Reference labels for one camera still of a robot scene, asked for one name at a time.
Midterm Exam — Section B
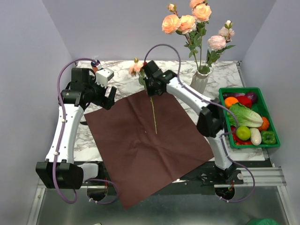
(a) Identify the toy purple onion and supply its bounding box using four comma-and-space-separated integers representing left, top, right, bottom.
245, 92, 258, 104

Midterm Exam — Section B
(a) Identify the toy tangerine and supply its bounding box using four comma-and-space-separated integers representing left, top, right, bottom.
258, 117, 270, 131

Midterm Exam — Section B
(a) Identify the toy eggplant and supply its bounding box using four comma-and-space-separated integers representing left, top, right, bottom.
222, 92, 245, 99

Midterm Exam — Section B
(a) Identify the dark red wrapping paper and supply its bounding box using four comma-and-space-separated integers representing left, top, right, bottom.
85, 91, 213, 209

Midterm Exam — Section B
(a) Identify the orange flower stem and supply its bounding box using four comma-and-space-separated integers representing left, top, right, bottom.
161, 14, 200, 70

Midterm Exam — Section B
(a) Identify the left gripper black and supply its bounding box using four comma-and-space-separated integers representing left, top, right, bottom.
86, 75, 117, 110

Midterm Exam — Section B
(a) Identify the toy red pepper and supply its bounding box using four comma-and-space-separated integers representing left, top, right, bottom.
236, 95, 252, 109

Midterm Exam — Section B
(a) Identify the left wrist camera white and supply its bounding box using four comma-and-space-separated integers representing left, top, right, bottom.
96, 68, 114, 88

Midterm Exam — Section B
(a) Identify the toy red chili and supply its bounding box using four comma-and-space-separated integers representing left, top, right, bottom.
232, 133, 252, 145

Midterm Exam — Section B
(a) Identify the green plastic tray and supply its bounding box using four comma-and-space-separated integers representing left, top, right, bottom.
219, 88, 280, 148

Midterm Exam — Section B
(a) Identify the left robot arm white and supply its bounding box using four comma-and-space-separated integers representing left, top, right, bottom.
36, 68, 117, 189

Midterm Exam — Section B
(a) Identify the white ribbed vase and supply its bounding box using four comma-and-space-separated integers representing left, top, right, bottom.
190, 71, 211, 94

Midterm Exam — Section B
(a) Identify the pink flower bunch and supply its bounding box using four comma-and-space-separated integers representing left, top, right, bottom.
128, 58, 158, 134

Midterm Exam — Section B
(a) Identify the toy lettuce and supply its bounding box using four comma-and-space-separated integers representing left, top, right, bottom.
229, 103, 263, 128

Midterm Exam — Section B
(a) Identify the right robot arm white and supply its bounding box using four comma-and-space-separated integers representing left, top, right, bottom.
142, 60, 237, 184

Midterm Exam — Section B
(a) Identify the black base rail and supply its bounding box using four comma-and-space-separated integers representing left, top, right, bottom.
38, 160, 286, 196

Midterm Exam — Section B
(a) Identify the pink flower stem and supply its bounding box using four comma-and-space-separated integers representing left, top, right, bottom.
205, 20, 235, 71

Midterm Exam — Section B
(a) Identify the toy white radish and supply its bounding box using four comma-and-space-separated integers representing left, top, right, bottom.
250, 128, 262, 146

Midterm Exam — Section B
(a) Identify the orange pump bottle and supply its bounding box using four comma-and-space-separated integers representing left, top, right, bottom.
91, 57, 101, 72

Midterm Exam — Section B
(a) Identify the green object at bottom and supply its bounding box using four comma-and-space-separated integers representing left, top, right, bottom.
246, 218, 279, 225

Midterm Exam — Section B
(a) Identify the toy green pepper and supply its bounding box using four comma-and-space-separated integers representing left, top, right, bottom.
261, 131, 277, 145

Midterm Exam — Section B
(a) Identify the toy orange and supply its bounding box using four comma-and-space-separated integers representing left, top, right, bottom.
224, 97, 239, 109

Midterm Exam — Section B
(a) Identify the toy green apple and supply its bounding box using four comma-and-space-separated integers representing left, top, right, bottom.
236, 126, 251, 141

